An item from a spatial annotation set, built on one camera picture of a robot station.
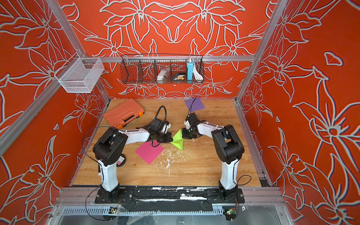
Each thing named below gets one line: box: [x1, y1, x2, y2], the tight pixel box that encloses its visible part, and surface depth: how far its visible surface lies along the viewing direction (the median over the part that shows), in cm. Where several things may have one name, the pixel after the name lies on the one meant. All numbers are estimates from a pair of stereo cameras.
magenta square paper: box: [135, 140, 165, 165], surface depth 91 cm
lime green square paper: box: [170, 128, 184, 151], surface depth 97 cm
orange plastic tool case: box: [103, 98, 145, 130], surface depth 106 cm
